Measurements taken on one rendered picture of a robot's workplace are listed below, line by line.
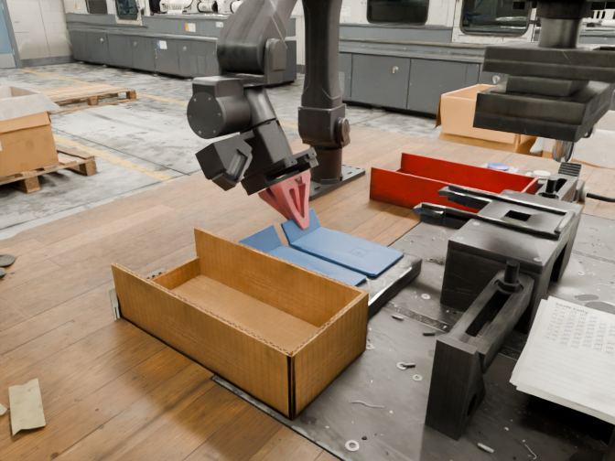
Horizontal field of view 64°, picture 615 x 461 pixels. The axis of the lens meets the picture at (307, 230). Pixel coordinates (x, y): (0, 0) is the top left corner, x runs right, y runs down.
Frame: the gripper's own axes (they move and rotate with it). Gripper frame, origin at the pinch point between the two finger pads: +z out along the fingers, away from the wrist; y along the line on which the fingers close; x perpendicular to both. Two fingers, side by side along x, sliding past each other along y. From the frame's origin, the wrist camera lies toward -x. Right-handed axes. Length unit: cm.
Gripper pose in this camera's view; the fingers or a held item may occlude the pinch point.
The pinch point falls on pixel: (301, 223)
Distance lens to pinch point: 69.4
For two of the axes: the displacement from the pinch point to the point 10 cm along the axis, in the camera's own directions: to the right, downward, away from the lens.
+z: 4.0, 9.1, 1.0
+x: 6.1, -3.5, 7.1
